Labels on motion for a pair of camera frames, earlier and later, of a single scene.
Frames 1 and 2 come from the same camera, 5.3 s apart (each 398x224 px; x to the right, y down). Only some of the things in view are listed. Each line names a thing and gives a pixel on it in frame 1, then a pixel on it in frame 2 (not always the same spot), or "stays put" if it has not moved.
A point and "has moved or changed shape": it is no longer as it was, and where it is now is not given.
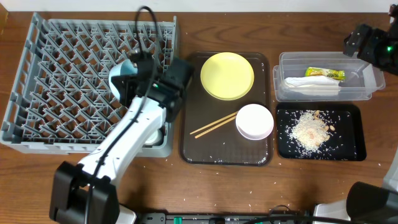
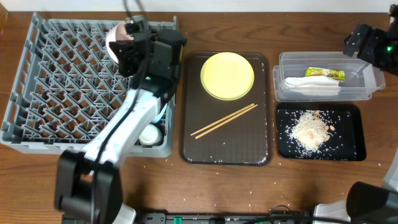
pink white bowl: (254, 122) to (119, 32)
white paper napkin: (313, 86) stays put
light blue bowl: (125, 68) has moved or changed shape
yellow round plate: (227, 76) stays put
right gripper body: (364, 30) stays put
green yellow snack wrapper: (337, 74) stays put
